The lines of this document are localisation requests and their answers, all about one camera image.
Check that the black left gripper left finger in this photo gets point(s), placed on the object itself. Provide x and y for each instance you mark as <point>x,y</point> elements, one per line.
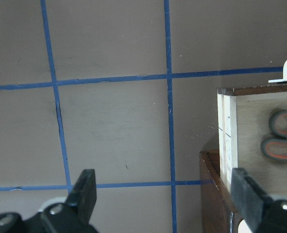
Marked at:
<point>82,198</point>

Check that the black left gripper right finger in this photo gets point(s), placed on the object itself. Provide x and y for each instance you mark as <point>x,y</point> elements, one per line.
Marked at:
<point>250,200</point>

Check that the grey orange scissors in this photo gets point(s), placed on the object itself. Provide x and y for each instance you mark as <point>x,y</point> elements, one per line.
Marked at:
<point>275,147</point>

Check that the wooden drawer with brown front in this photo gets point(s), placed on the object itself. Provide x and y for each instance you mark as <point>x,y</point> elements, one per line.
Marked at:
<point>243,118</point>

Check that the dark brown wooden cabinet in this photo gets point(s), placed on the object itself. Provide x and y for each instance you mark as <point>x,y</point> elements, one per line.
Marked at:
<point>218,212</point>

